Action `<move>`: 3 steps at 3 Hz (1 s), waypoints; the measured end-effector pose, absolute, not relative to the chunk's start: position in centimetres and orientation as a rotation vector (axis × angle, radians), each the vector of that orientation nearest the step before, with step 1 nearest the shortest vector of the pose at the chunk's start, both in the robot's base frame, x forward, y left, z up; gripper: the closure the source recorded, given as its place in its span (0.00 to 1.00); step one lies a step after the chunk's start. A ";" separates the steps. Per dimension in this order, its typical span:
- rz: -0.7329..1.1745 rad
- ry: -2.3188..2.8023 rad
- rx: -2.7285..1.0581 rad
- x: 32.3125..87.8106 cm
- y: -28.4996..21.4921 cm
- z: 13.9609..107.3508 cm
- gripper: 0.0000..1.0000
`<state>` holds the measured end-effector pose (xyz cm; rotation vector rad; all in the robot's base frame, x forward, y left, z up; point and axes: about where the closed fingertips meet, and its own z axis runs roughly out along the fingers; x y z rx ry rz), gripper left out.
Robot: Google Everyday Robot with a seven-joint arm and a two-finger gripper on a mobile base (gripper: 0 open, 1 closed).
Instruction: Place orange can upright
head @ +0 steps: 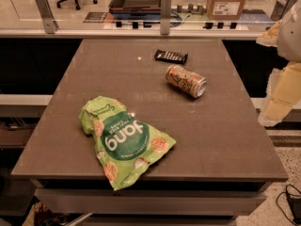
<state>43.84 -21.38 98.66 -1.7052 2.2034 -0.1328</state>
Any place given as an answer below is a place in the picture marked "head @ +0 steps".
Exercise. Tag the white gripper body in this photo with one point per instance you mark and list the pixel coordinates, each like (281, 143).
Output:
(290, 35)

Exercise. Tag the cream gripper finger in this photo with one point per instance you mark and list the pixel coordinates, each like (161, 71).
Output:
(269, 37)
(283, 92)

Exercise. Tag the orange drink can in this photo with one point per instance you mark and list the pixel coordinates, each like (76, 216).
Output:
(189, 82)

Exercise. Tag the cardboard box with label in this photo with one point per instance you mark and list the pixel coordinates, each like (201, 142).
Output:
(224, 9)

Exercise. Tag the black snack bar wrapper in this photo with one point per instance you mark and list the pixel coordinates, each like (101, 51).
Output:
(172, 57)

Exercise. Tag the green chips bag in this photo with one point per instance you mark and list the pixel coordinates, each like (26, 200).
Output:
(124, 146)

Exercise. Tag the black floor sign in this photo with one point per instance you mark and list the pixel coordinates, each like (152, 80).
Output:
(95, 17)

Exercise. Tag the right metal glass bracket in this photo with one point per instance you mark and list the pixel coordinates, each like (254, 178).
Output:
(281, 8)

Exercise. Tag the metal glass bracket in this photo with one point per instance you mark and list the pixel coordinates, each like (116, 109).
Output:
(48, 20)
(281, 8)
(165, 17)

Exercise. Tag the middle metal glass bracket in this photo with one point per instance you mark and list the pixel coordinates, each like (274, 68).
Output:
(165, 17)

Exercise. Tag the left metal glass bracket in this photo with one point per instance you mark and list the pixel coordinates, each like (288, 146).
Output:
(48, 20)

